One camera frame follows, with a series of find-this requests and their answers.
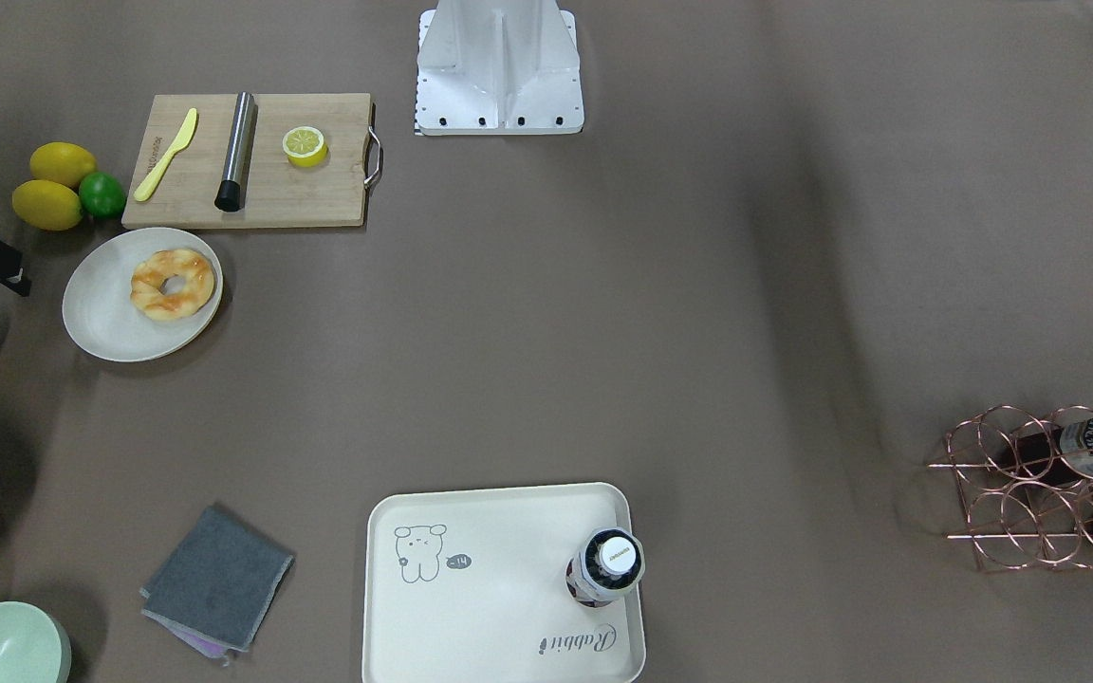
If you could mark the bottle in rack rear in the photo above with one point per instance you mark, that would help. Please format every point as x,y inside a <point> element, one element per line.
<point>1062,457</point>

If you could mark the cream rabbit tray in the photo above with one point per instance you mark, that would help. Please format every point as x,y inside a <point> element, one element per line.
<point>486,586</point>

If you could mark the copper wire bottle rack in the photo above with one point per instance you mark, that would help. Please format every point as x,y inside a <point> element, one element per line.
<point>1009,519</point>

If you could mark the grey folded cloth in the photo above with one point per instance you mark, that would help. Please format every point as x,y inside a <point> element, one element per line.
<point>215,589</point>

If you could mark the wooden cutting board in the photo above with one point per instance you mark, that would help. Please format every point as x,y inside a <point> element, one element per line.
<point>278,195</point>

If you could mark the yellow plastic knife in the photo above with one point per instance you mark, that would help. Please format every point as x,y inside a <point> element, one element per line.
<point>181,141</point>

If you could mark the white round plate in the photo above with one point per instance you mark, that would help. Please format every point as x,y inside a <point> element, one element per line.
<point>99,316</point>

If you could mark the glazed donut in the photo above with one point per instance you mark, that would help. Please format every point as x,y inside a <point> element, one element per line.
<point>172,284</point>

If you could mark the half lemon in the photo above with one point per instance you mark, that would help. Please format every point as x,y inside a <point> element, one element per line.
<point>305,146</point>

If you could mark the dark drink bottle on tray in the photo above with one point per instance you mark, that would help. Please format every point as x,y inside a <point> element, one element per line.
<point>606,568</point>

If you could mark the green bowl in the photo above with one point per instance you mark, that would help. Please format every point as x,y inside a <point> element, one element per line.
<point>34,647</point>

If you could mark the yellow lemon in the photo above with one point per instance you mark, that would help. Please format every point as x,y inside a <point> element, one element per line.
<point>62,162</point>
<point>47,205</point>

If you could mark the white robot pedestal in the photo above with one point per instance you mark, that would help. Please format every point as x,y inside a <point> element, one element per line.
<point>498,68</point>

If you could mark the green lime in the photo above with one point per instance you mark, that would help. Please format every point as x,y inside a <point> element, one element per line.
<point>102,196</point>

